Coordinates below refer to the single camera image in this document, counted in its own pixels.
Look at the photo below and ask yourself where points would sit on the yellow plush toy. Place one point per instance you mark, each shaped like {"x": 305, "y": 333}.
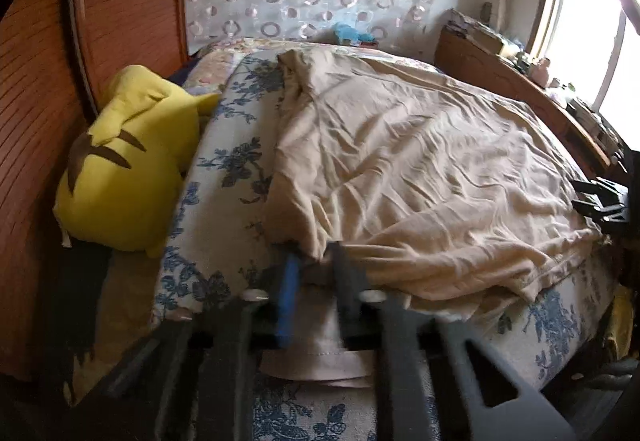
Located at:
{"x": 135, "y": 161}

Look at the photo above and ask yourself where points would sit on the blue floral white blanket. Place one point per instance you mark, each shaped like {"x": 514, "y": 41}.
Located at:
{"x": 220, "y": 221}

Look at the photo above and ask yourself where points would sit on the wooden headboard shelf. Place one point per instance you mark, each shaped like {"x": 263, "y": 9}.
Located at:
{"x": 525, "y": 91}

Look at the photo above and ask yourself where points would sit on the blue bag on box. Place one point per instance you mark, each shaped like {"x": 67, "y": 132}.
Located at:
{"x": 352, "y": 35}

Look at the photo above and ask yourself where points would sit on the pink pot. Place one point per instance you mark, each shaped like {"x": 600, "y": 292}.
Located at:
{"x": 541, "y": 71}

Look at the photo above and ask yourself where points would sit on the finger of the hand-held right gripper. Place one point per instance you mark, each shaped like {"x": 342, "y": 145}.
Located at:
{"x": 595, "y": 210}
{"x": 592, "y": 187}

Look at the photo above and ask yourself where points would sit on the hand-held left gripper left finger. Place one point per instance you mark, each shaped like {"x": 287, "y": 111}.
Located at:
{"x": 290, "y": 301}

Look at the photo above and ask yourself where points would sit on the wooden headboard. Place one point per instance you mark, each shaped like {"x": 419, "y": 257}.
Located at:
{"x": 60, "y": 71}

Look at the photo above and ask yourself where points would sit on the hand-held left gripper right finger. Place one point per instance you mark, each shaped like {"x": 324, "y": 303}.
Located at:
{"x": 347, "y": 291}

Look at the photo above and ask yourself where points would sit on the beige printed t-shirt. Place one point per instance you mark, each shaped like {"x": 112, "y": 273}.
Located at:
{"x": 425, "y": 171}

